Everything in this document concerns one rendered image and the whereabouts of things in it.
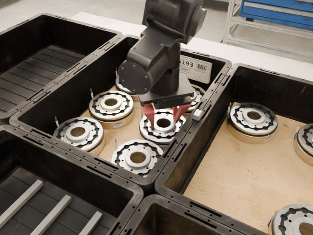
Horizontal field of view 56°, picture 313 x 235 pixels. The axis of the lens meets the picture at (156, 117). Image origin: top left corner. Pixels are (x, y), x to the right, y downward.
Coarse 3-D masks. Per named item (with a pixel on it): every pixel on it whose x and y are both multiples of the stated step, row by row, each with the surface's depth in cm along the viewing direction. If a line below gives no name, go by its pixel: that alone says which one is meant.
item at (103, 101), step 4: (108, 96) 69; (112, 96) 69; (104, 100) 68; (108, 100) 68; (116, 100) 68; (120, 100) 68; (100, 104) 67; (104, 104) 66; (116, 104) 66; (120, 104) 67; (104, 108) 66; (108, 108) 66; (112, 108) 66; (116, 108) 66
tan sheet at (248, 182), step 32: (224, 128) 66; (288, 128) 66; (224, 160) 59; (256, 160) 59; (288, 160) 59; (192, 192) 54; (224, 192) 54; (256, 192) 54; (288, 192) 54; (256, 224) 49
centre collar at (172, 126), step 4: (160, 116) 64; (164, 116) 64; (168, 116) 64; (156, 120) 63; (160, 120) 63; (168, 120) 63; (172, 120) 63; (156, 124) 62; (172, 124) 62; (156, 128) 61; (160, 128) 61; (164, 128) 61; (168, 128) 61; (172, 128) 61; (164, 132) 60
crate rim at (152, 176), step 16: (112, 48) 73; (64, 80) 63; (48, 96) 59; (208, 96) 58; (16, 112) 55; (192, 112) 55; (32, 128) 52; (64, 144) 49; (176, 144) 49; (96, 160) 46; (160, 160) 46; (128, 176) 44; (144, 192) 44
